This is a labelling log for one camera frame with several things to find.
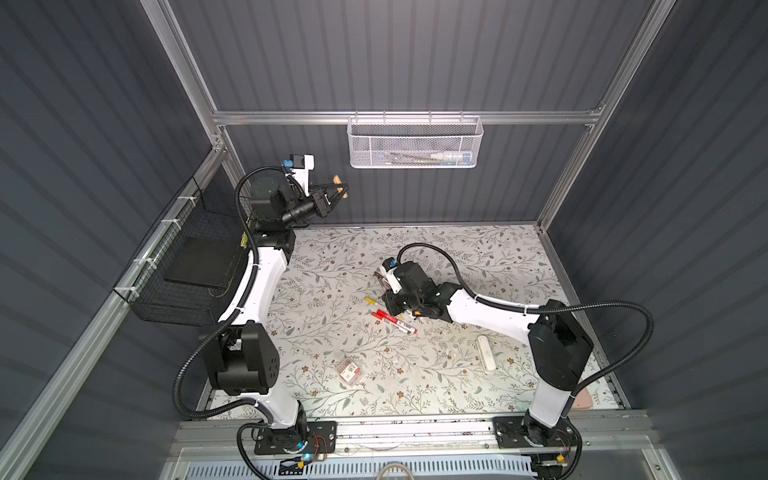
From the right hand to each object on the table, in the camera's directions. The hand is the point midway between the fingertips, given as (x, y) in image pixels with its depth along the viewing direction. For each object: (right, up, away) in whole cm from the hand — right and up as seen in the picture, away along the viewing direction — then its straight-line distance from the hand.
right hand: (386, 298), depth 87 cm
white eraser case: (+28, -16, -2) cm, 32 cm away
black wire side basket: (-45, +11, -16) cm, 49 cm away
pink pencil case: (+52, -25, -10) cm, 58 cm away
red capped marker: (+1, -8, +7) cm, 10 cm away
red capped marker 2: (-2, -7, +8) cm, 11 cm away
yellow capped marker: (-5, -3, +12) cm, 13 cm away
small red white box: (-10, -20, -4) cm, 23 cm away
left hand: (-9, +30, -15) cm, 34 cm away
